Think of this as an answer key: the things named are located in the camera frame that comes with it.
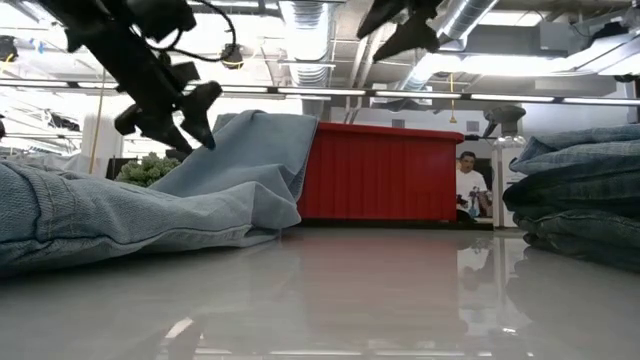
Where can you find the red plastic laundry bin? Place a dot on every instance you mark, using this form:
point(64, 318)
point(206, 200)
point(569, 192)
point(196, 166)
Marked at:
point(380, 175)

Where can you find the long ceiling light strip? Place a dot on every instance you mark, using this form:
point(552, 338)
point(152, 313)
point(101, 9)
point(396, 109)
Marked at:
point(400, 93)

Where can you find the smooth silver ventilation duct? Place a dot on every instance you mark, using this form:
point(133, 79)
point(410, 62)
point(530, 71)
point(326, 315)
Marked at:
point(465, 20)

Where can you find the dark navy garment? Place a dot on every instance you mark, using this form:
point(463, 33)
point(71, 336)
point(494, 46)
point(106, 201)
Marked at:
point(575, 225)

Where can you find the clear spray bottle grey trigger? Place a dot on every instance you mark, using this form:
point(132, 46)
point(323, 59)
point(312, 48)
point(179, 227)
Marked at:
point(505, 130)

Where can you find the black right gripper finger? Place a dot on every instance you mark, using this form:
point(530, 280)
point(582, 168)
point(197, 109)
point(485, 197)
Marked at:
point(380, 15)
point(410, 37)

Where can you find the light blue denim garment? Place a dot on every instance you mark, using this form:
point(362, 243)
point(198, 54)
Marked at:
point(150, 210)

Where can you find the person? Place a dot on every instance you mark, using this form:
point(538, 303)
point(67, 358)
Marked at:
point(470, 185)

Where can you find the small potted green plant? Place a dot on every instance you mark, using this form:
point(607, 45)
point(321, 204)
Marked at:
point(147, 170)

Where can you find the ribbed silver ventilation duct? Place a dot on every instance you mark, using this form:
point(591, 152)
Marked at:
point(307, 45)

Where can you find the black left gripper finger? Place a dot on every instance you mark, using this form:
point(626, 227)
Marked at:
point(150, 130)
point(200, 110)

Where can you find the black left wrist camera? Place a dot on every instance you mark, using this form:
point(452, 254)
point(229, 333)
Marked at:
point(160, 17)

